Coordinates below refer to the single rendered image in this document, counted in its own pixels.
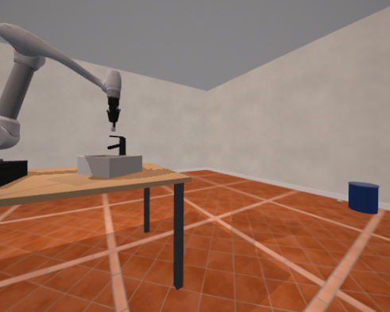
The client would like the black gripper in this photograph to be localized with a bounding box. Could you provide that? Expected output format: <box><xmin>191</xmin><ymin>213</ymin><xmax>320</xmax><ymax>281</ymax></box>
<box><xmin>107</xmin><ymin>97</ymin><xmax>120</xmax><ymax>132</ymax></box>

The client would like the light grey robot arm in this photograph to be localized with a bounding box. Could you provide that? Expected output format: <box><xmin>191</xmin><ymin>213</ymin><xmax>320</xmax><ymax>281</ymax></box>
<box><xmin>0</xmin><ymin>23</ymin><xmax>122</xmax><ymax>150</ymax></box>

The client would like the white square sink basin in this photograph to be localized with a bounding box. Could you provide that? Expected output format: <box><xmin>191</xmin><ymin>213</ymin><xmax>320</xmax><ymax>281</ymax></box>
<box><xmin>77</xmin><ymin>154</ymin><xmax>143</xmax><ymax>178</ymax></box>

